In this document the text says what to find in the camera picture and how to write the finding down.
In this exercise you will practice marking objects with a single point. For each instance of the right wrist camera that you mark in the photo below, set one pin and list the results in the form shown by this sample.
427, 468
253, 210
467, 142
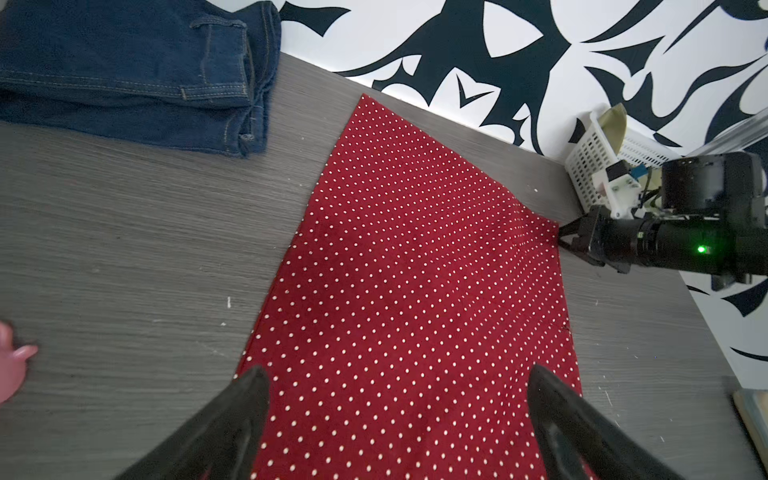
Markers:
618, 188

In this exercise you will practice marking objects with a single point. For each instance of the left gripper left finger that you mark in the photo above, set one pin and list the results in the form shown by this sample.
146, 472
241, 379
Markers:
221, 441

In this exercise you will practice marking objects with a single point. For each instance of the red polka dot skirt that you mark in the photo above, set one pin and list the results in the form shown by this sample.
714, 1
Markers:
402, 325

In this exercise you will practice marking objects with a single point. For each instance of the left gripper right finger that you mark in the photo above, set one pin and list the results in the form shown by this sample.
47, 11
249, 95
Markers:
575, 440

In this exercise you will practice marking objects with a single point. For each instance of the pink alarm clock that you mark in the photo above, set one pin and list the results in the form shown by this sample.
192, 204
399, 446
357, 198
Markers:
13, 363

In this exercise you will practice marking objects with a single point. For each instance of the blue denim skirt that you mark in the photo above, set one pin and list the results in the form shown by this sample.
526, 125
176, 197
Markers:
185, 75

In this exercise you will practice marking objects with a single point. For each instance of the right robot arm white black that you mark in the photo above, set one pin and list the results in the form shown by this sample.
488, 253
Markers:
712, 221

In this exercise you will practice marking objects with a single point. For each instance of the olive green skirt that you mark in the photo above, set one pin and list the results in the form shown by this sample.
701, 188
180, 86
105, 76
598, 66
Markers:
613, 123

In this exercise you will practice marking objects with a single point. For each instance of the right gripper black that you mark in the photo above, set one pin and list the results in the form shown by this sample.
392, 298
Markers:
602, 240

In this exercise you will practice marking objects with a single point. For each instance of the white plastic laundry basket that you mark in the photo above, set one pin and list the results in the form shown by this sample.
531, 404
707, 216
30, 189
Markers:
593, 153

